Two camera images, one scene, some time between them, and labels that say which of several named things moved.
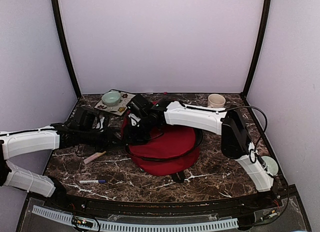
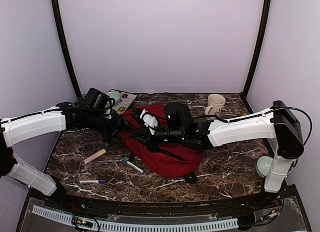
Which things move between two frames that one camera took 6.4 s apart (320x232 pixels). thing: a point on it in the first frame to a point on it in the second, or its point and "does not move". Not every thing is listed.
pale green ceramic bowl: [111, 98] does not move
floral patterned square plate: [119, 109] does not move
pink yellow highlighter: [94, 156] does not move
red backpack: [174, 153] does not move
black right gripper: [130, 134] to [143, 134]
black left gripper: [108, 144] to [118, 125]
